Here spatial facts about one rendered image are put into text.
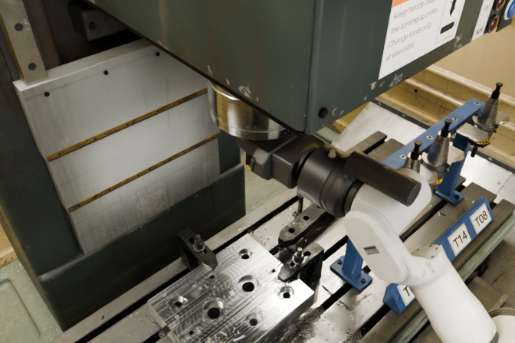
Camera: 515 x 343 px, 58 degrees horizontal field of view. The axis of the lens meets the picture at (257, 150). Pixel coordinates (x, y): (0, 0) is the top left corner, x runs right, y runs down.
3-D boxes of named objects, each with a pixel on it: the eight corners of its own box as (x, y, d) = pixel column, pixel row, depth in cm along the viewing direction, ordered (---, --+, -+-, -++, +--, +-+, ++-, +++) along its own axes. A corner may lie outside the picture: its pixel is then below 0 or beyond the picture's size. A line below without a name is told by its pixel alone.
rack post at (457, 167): (464, 197, 140) (496, 115, 121) (454, 206, 137) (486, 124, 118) (434, 181, 145) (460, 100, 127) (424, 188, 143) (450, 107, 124)
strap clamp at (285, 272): (321, 276, 118) (326, 236, 108) (283, 307, 111) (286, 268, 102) (311, 268, 120) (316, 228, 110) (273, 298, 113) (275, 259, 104)
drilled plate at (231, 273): (313, 305, 107) (314, 292, 104) (211, 391, 92) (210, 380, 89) (247, 246, 120) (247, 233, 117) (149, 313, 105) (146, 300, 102)
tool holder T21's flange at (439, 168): (434, 155, 108) (436, 146, 107) (454, 170, 104) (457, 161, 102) (414, 163, 106) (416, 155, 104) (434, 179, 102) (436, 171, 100)
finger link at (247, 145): (239, 130, 75) (267, 146, 72) (240, 145, 77) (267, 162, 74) (232, 134, 74) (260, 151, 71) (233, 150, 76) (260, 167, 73)
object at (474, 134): (491, 136, 112) (493, 134, 112) (480, 145, 109) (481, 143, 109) (464, 124, 116) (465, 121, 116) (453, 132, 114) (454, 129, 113)
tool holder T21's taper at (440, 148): (436, 149, 106) (444, 125, 101) (451, 161, 103) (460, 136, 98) (421, 155, 104) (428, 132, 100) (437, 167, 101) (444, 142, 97)
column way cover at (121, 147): (226, 178, 146) (218, 22, 114) (83, 261, 121) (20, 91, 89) (217, 171, 149) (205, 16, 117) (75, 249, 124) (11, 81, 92)
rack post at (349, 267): (373, 280, 117) (395, 195, 98) (359, 292, 114) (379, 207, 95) (342, 256, 123) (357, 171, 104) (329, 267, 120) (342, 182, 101)
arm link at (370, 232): (371, 184, 68) (422, 260, 68) (332, 218, 63) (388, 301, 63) (402, 172, 62) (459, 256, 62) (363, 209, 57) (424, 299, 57)
